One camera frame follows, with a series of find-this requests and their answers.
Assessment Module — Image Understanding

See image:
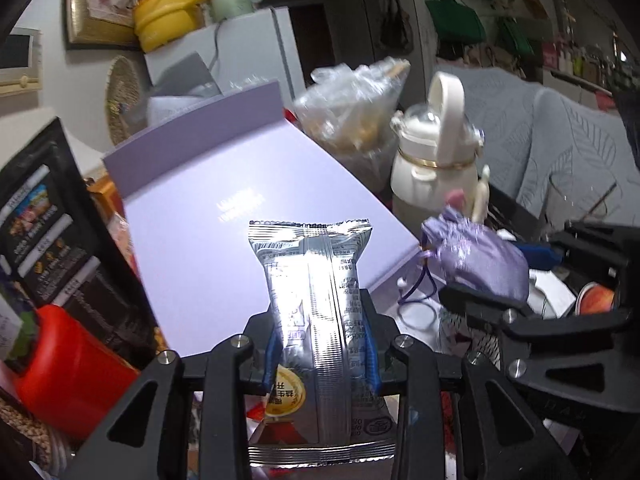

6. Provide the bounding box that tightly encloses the green tote bag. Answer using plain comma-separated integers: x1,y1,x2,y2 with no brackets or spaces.
425,0,486,46

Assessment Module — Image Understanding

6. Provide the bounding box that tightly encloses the silver foil snack packet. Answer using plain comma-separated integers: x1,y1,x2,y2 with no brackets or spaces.
248,220,396,469

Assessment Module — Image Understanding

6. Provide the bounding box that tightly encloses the white cartoon kettle bottle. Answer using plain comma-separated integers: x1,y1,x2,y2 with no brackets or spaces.
390,72,484,237

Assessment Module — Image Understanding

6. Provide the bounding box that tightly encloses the woven straw fan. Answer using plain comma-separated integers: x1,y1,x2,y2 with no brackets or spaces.
105,55,146,145

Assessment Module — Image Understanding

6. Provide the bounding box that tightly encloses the black snack display box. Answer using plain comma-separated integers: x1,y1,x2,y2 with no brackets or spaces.
1,119,157,370

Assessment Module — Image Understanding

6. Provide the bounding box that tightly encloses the gold framed picture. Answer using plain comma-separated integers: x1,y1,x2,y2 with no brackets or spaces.
64,0,139,50

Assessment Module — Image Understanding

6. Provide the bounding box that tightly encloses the open lavender gift box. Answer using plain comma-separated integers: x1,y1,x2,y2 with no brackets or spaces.
104,82,419,356

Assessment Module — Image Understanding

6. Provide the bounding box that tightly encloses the wall intercom panel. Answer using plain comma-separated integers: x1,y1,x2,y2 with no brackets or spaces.
0,27,42,96

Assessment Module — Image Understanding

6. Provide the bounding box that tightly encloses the red plastic container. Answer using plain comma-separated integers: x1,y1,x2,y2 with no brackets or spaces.
13,304,139,441

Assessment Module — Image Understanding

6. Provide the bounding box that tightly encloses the clear plastic bag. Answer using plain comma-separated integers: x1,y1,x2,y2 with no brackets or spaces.
293,58,410,193

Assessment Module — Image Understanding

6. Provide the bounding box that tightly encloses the white mini fridge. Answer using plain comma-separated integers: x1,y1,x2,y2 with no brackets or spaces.
144,6,305,108

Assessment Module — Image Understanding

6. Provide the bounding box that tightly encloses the red apple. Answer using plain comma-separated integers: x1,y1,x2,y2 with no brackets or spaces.
576,282,615,315

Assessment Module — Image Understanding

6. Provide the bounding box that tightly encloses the lavender satin drawstring pouch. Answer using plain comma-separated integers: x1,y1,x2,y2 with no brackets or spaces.
397,206,529,320

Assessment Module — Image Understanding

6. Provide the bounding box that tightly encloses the yellow pot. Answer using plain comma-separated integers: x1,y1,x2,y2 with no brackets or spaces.
132,0,206,53

